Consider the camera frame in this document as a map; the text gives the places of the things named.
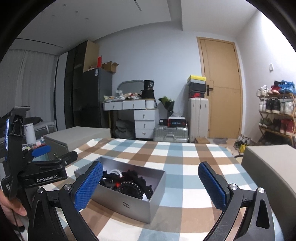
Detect person's left hand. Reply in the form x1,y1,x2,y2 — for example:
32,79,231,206
0,190,27,222

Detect white cylinder humidifier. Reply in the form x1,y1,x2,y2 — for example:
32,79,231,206
24,123,37,144

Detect plaid bed cover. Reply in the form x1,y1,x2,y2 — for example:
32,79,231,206
66,138,257,240

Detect black scalloped headband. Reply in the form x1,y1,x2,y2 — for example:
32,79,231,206
99,170,154,200

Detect silver cardboard box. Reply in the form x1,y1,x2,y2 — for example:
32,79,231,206
73,155,167,224

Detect grey right nightstand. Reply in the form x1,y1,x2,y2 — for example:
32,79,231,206
241,145,295,237

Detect black wardrobe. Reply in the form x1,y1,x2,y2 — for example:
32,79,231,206
64,40,112,128

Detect silver suitcase lying flat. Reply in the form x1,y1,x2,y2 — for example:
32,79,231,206
153,126,189,143

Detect black red box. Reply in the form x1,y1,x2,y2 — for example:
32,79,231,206
159,117,187,128

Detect white upright suitcase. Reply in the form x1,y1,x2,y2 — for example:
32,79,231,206
187,98,209,143

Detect black flower bouquet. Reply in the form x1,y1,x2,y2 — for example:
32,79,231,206
159,96,175,118

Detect white vanity desk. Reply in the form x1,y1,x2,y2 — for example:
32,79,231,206
103,99,159,139

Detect stacked shoe boxes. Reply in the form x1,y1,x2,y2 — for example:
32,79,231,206
187,75,206,98

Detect wooden shoe rack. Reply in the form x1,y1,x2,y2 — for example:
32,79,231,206
256,80,295,148

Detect black top hat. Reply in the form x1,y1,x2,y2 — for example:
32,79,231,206
141,80,155,99

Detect wooden door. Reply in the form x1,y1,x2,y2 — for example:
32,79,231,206
197,37,243,138

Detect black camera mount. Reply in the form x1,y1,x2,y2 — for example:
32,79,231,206
1,106,30,200

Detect black spiky bead bracelet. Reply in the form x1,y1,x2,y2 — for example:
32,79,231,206
117,181,144,200

